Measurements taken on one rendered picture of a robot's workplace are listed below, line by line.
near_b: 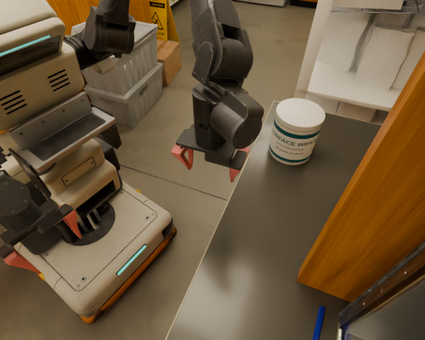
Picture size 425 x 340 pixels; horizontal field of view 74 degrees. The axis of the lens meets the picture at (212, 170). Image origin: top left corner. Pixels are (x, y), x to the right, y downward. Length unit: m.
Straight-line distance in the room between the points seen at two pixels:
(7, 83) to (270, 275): 0.73
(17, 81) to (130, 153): 1.55
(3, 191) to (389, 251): 0.59
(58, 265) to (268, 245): 1.10
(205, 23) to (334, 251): 0.42
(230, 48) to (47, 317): 1.61
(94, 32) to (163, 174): 1.42
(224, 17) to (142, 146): 1.93
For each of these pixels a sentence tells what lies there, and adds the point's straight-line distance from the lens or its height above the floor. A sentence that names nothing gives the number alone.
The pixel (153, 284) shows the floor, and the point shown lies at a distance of 1.67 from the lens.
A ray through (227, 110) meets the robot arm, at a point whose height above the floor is 1.30.
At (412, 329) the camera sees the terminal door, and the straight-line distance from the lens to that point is 0.38.
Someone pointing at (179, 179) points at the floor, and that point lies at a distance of 2.03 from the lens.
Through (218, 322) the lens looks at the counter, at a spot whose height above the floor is 0.94.
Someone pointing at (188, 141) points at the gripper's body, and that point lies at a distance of 0.53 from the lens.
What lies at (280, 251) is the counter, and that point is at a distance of 0.69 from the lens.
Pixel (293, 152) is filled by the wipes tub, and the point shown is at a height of 0.99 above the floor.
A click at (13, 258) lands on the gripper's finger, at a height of 1.07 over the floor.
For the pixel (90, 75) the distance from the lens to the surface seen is 2.42.
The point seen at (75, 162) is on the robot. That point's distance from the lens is 1.01.
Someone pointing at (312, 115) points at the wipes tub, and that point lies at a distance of 0.80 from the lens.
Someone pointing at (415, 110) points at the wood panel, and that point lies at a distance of 0.33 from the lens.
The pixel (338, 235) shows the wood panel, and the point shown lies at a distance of 0.49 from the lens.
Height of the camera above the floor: 1.55
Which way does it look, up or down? 48 degrees down
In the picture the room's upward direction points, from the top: straight up
